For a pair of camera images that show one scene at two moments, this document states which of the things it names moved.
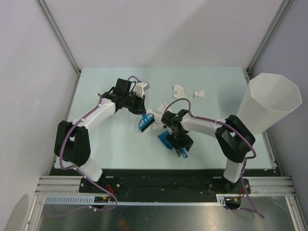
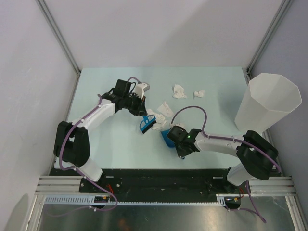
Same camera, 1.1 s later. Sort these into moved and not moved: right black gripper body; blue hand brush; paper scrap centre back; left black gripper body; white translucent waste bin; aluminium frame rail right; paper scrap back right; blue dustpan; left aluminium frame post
Moved: blue hand brush; right black gripper body; blue dustpan
Not moved: paper scrap centre back; white translucent waste bin; paper scrap back right; left black gripper body; left aluminium frame post; aluminium frame rail right
